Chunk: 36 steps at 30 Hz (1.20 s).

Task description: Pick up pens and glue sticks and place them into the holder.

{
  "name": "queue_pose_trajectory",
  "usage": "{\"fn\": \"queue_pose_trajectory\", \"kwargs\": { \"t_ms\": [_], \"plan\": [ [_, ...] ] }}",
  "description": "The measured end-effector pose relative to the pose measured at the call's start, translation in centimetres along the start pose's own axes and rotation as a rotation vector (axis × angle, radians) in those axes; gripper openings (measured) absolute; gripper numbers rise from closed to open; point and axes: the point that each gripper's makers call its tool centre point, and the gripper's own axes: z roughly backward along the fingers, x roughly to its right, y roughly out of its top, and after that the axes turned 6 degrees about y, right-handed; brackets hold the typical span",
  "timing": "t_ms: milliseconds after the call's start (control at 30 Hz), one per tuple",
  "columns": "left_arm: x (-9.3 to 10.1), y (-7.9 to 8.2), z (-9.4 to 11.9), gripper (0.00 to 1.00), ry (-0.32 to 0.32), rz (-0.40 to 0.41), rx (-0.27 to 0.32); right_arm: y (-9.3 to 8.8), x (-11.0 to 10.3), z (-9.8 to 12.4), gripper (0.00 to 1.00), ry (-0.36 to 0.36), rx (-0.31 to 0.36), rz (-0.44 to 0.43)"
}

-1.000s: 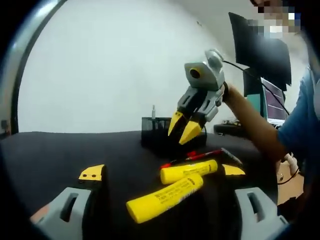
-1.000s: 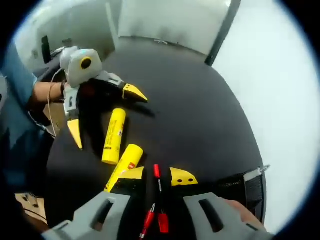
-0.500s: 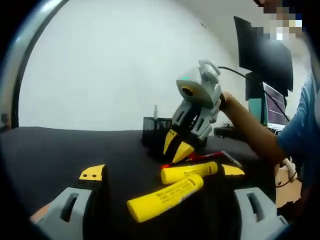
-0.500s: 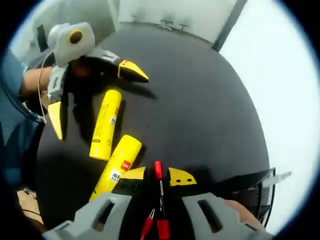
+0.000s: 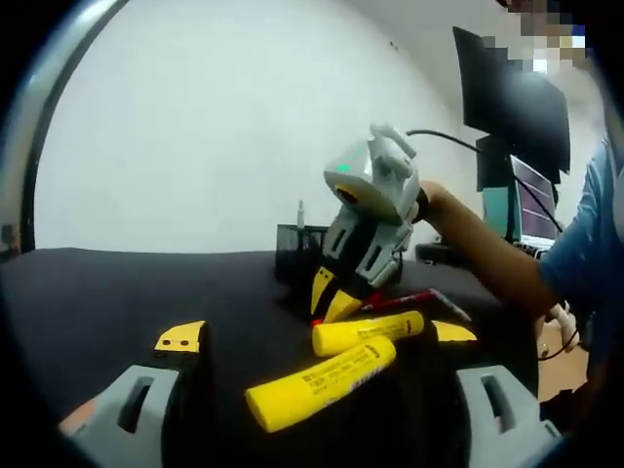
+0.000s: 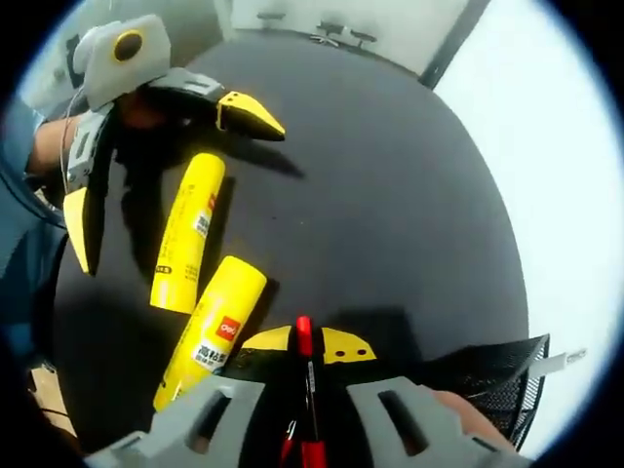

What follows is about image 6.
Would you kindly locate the operator in blue shirt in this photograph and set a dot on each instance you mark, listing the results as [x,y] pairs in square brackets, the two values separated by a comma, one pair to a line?
[24,253]

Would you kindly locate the person's right hand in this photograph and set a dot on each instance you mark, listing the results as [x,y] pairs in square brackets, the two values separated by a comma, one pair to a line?
[475,414]

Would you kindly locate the red and black pen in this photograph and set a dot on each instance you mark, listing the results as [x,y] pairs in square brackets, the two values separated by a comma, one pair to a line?
[307,380]

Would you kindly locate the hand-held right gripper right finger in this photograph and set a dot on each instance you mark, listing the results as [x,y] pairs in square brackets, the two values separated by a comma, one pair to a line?
[370,424]

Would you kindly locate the person's left hand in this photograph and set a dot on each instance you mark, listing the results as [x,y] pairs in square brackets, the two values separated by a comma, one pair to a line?
[156,122]

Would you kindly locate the black office chair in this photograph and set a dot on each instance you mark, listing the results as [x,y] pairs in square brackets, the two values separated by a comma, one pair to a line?
[329,31]
[363,39]

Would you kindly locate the black partition frame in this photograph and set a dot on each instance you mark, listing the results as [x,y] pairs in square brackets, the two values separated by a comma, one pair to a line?
[451,44]

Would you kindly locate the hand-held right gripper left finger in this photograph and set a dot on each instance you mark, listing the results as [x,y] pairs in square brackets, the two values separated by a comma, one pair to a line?
[170,439]

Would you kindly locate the black mesh holder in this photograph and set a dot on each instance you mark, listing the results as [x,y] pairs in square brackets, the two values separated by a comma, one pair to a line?
[492,385]

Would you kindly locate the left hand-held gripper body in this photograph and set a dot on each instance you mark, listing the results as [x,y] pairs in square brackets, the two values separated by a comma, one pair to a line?
[127,63]

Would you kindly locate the yellow glue stick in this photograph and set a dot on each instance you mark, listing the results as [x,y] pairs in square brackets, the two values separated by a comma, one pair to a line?
[214,336]
[187,234]

